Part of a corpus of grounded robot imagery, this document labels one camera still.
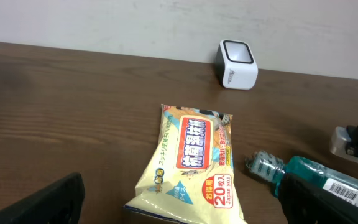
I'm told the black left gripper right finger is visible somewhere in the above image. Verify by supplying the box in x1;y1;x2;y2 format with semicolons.
278;174;358;224

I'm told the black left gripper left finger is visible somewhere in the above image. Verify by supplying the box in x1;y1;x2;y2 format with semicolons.
0;172;85;224

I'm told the teal mouthwash bottle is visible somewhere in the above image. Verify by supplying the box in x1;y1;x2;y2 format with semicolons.
246;151;358;207

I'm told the yellow snack bag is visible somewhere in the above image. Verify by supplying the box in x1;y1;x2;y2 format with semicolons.
125;105;245;224

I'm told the white barcode scanner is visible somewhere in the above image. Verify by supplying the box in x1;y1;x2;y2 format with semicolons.
215;40;259;90

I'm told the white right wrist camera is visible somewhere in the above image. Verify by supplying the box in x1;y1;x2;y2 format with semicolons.
329;126;358;163

